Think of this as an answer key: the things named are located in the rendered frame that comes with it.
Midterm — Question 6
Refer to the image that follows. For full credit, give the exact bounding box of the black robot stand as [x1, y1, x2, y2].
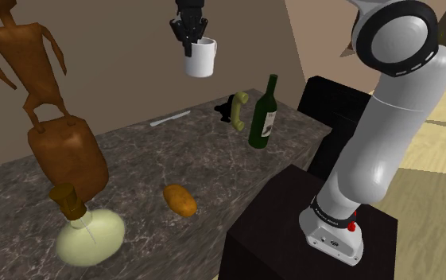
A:
[217, 164, 399, 280]

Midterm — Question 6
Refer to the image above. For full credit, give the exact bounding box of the pale round corked flask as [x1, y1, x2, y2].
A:
[48, 182, 126, 268]

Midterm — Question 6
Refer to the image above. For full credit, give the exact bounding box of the brown wooden figure statue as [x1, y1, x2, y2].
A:
[0, 0, 111, 203]

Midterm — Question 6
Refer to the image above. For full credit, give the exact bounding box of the black telephone with olive handset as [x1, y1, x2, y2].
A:
[214, 91, 250, 132]

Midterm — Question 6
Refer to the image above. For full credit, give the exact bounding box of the white mug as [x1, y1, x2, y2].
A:
[184, 37, 219, 79]

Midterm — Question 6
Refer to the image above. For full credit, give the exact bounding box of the silver knife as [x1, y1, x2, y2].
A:
[149, 110, 192, 128]

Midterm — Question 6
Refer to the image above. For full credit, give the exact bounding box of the green wine bottle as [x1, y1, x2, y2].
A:
[247, 73, 279, 150]

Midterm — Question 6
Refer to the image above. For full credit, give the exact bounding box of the brown potato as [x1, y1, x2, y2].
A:
[162, 183, 199, 219]

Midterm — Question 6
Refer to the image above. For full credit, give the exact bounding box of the black cabinet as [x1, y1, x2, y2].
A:
[297, 75, 374, 181]

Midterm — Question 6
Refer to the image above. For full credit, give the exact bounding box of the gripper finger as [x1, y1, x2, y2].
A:
[192, 17, 209, 41]
[169, 16, 194, 58]

